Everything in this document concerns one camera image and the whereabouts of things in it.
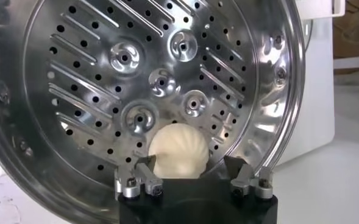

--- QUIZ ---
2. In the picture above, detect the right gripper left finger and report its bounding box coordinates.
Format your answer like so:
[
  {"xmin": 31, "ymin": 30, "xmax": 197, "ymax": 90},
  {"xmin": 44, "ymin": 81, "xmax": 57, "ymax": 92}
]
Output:
[{"xmin": 115, "ymin": 155, "xmax": 165, "ymax": 198}]

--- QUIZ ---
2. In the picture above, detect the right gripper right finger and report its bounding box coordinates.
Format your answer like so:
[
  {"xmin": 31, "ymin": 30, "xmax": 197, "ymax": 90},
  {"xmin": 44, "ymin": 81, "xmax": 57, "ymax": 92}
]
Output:
[{"xmin": 223, "ymin": 155, "xmax": 274, "ymax": 200}]

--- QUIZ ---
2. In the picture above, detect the white steamed baozi bun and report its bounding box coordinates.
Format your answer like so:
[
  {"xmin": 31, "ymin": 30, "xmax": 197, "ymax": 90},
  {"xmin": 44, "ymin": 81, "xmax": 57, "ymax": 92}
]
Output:
[{"xmin": 148, "ymin": 122, "xmax": 210, "ymax": 180}]

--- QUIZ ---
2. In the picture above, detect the perforated steel steamer basket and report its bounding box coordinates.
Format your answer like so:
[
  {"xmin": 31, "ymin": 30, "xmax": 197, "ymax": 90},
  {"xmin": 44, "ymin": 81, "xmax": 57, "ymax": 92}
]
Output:
[{"xmin": 0, "ymin": 0, "xmax": 307, "ymax": 224}]

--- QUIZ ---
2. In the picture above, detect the white side table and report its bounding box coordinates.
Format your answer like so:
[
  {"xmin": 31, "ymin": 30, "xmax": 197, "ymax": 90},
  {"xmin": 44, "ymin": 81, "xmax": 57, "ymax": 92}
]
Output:
[{"xmin": 333, "ymin": 54, "xmax": 359, "ymax": 69}]

